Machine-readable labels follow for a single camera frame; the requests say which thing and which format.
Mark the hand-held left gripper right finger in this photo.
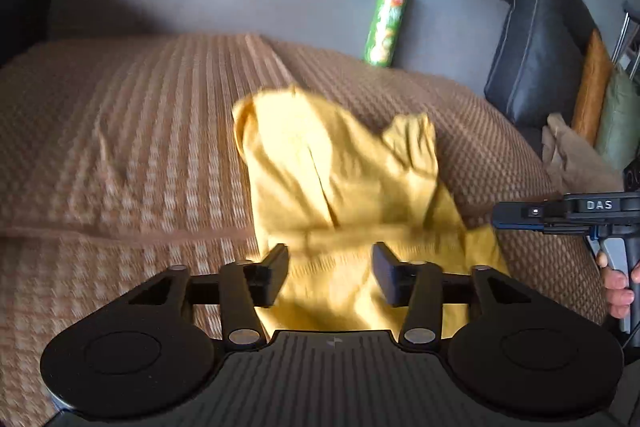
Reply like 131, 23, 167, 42
372, 242, 513, 349

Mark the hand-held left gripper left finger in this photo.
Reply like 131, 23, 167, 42
127, 243, 291, 349

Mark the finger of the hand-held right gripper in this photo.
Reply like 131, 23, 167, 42
491, 202, 566, 235

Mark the yellow t-shirt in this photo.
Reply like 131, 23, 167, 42
232, 87, 511, 343

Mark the person's right hand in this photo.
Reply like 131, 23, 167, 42
595, 252, 633, 320

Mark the beige cloth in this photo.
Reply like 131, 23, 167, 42
542, 113, 626, 196

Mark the woven rattan seat mat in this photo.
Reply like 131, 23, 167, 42
260, 34, 608, 327
0, 32, 301, 415

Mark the green cushion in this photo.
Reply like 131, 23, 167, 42
595, 64, 640, 174

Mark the orange cushion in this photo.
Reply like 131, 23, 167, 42
571, 29, 614, 148

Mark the black leather cushion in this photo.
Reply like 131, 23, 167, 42
484, 0, 602, 128

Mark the green chip can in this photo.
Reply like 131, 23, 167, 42
363, 0, 412, 68

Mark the metal frame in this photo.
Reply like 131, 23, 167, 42
611, 0, 640, 80

